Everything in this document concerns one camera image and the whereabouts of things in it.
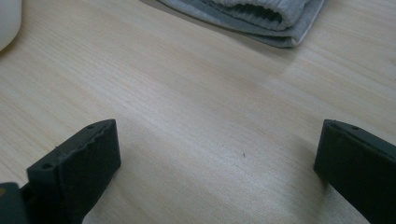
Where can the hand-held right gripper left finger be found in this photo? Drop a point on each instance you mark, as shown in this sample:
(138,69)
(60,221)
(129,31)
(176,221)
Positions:
(77,174)

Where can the grey cloth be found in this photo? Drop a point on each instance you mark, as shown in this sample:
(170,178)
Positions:
(264,15)

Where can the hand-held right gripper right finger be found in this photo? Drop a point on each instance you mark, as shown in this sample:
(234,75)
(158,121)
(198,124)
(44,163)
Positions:
(358,165)

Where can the white plastic basin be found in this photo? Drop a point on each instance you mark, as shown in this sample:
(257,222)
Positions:
(7,18)

